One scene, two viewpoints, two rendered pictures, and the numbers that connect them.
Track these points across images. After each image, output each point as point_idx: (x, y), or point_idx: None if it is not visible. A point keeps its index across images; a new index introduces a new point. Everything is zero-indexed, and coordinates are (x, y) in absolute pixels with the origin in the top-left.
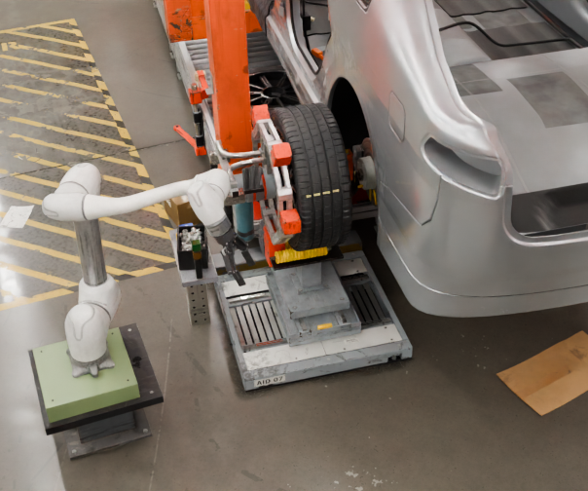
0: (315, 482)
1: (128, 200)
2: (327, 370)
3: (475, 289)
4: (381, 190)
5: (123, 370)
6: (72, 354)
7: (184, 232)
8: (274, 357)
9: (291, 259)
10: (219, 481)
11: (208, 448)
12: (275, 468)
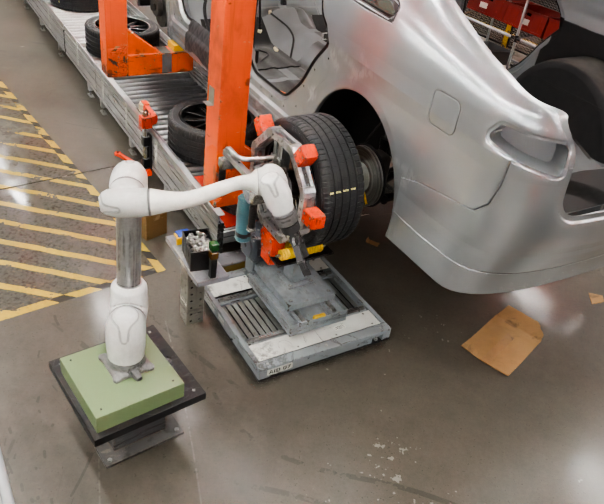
0: (351, 458)
1: (196, 193)
2: (326, 355)
3: (514, 267)
4: (402, 185)
5: (164, 371)
6: (113, 359)
7: (190, 235)
8: (278, 347)
9: (294, 256)
10: (264, 469)
11: (242, 439)
12: (311, 449)
